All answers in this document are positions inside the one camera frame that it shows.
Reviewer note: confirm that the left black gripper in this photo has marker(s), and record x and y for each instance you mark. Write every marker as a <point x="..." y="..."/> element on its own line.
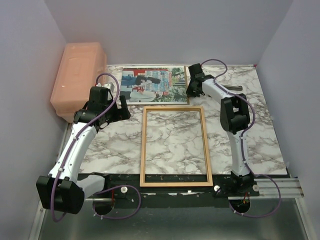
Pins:
<point x="121" y="114"/>

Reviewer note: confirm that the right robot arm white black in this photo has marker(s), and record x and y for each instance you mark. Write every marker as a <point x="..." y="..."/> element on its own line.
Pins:
<point x="234" y="119"/>

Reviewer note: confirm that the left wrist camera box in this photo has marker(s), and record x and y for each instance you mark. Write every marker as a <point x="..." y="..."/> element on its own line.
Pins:
<point x="108" y="85"/>

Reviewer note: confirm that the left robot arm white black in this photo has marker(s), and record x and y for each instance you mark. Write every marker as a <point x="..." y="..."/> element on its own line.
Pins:
<point x="61" y="190"/>

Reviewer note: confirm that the aluminium rail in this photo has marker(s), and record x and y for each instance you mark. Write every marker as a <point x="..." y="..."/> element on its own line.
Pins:
<point x="288" y="188"/>

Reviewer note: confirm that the brown wooden picture frame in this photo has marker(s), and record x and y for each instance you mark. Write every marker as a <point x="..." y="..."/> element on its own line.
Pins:
<point x="143" y="150"/>

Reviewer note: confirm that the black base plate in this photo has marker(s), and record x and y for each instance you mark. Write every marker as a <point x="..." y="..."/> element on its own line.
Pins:
<point x="172" y="191"/>

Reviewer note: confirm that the pink plastic storage box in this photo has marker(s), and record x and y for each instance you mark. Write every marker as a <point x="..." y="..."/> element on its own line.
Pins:
<point x="80" y="65"/>

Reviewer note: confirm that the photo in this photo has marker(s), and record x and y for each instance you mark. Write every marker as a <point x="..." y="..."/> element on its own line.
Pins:
<point x="154" y="85"/>

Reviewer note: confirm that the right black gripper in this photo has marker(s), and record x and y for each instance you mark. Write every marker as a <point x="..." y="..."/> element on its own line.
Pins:
<point x="189" y="93"/>

